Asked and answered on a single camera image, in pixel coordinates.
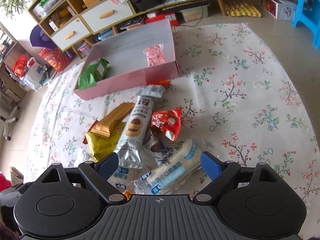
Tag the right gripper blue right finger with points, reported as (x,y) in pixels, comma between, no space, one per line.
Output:
(222,175)

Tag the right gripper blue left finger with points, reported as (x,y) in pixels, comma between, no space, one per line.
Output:
(96,176)

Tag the yellow snack packet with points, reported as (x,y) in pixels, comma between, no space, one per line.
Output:
(99,146)

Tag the silver chocolate pie snack pack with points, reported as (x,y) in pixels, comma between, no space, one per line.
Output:
(131,140)

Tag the gold wafer bar packet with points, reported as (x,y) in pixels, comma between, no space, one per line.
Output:
(110,122)

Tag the white blue bread packet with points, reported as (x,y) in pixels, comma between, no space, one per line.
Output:
(166,178)

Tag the white blue small snack packet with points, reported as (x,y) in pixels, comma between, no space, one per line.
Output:
(156,149)

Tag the red snack packet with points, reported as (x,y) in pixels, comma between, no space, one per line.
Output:
(167,122)

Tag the green snack packet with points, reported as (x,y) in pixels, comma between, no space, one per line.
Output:
(96,71)

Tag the pink strawberry snack packet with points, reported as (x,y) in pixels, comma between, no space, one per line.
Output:
(154,55)

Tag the floral white rug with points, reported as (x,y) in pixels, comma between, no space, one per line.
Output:
(233,93)

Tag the orange silver snack packet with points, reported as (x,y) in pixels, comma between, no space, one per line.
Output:
(154,90)

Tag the red gift bag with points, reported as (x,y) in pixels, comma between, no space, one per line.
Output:
(55,58)

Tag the wooden tv cabinet with drawers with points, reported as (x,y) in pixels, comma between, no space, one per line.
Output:
(68,22)

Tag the clear plastic storage bin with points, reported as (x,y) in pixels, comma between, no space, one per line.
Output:
(195,13)

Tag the red cardboard box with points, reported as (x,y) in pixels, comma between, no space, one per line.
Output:
(171,17)

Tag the yellow egg tray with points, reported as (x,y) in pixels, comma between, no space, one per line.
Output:
(241,8)

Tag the blue plastic stool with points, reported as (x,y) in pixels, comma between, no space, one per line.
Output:
(307,13)

